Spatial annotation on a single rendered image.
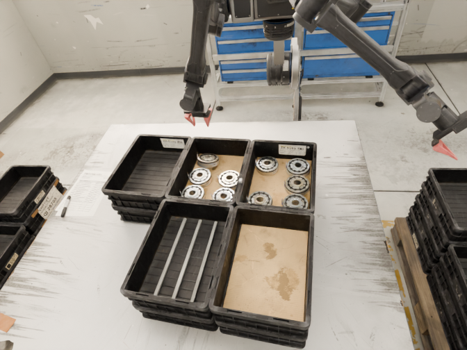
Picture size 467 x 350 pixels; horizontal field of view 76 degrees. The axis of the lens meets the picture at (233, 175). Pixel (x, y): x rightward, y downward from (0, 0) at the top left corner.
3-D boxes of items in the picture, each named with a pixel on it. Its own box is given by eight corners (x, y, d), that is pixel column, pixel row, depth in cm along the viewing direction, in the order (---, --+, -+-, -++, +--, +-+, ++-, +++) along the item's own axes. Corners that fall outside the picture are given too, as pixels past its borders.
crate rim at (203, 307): (165, 201, 125) (162, 197, 123) (235, 208, 118) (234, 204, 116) (120, 296, 98) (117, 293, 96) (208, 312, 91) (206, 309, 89)
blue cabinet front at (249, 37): (222, 80, 310) (212, 23, 270) (292, 78, 298) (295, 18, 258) (221, 82, 308) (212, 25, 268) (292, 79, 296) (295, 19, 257)
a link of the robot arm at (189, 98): (209, 71, 113) (187, 64, 112) (203, 88, 106) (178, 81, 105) (203, 96, 122) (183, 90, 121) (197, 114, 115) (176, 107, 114)
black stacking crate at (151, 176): (145, 151, 165) (138, 134, 157) (197, 154, 158) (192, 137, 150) (110, 207, 138) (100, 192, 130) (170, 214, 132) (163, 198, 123)
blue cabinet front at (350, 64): (301, 78, 297) (304, 17, 257) (379, 74, 285) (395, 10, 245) (301, 79, 295) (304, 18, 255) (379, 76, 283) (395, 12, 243)
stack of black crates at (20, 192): (47, 205, 237) (11, 164, 205) (82, 206, 232) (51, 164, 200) (16, 251, 210) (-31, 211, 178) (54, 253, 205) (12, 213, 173)
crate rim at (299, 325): (235, 208, 118) (234, 204, 116) (314, 217, 111) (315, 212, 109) (208, 312, 91) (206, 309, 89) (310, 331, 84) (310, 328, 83)
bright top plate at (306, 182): (285, 176, 134) (285, 174, 134) (308, 175, 133) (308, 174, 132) (285, 192, 127) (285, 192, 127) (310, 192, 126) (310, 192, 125)
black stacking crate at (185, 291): (171, 215, 131) (163, 198, 123) (237, 223, 125) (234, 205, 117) (131, 307, 105) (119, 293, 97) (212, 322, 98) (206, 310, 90)
